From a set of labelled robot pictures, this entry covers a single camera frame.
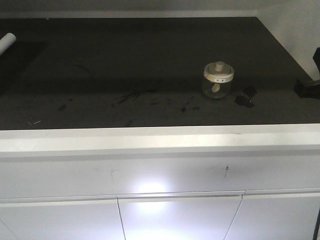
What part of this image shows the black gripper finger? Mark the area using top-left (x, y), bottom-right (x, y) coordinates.
top-left (293, 79), bottom-right (320, 98)

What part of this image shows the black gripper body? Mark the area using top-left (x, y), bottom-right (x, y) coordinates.
top-left (312, 47), bottom-right (320, 72)

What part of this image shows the glass jar with beige lid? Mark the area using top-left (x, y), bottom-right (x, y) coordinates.
top-left (201, 61), bottom-right (235, 99)

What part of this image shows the white base cabinet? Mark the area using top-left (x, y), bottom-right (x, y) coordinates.
top-left (0, 124), bottom-right (320, 240)

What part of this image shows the rolled white poster paper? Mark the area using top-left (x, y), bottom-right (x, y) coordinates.
top-left (0, 32), bottom-right (17, 55)

